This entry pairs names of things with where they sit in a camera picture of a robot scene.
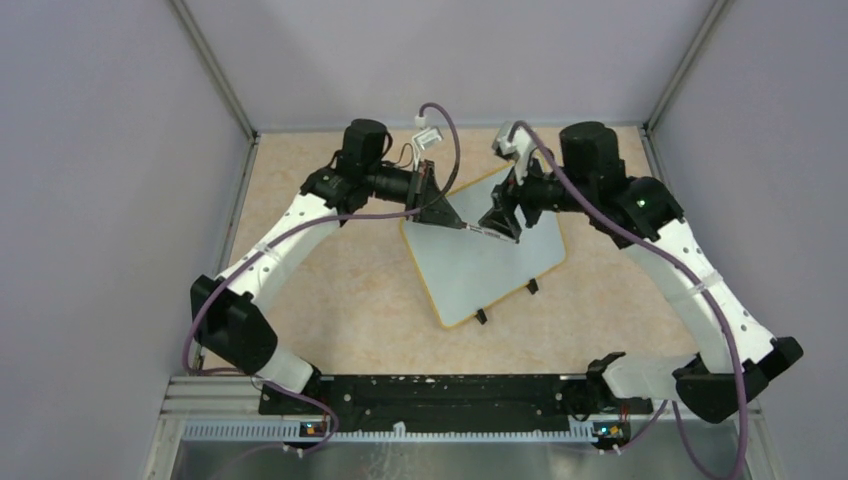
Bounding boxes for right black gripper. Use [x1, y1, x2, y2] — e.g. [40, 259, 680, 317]
[479, 147, 593, 238]

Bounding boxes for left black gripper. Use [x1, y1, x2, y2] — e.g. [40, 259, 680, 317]
[363, 158, 461, 227]

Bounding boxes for yellow-framed whiteboard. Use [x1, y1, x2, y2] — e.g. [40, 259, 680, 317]
[399, 162, 570, 330]

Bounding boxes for red-capped whiteboard marker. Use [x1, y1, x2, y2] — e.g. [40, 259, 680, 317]
[461, 223, 518, 244]

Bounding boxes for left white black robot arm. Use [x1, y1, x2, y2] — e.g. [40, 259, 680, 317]
[190, 119, 464, 414]

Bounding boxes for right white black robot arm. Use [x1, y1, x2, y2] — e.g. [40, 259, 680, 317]
[480, 121, 803, 424]

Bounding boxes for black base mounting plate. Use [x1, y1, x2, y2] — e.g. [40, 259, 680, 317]
[258, 374, 653, 433]

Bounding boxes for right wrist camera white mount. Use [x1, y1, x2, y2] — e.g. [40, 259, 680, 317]
[492, 120, 539, 185]

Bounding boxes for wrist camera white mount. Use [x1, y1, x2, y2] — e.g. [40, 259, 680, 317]
[492, 120, 539, 185]
[410, 114, 444, 170]

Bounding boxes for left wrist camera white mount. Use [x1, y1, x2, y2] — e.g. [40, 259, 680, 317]
[410, 114, 444, 170]

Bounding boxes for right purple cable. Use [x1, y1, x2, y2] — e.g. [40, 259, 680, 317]
[506, 119, 751, 480]

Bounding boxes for purple cable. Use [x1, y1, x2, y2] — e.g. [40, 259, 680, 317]
[506, 119, 751, 480]
[181, 101, 462, 457]

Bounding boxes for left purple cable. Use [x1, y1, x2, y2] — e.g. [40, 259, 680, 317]
[181, 101, 462, 457]

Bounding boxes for white cable duct strip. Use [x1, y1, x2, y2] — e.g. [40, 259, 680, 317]
[182, 420, 598, 443]

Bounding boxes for aluminium frame rail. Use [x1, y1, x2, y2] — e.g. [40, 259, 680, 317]
[143, 375, 737, 479]

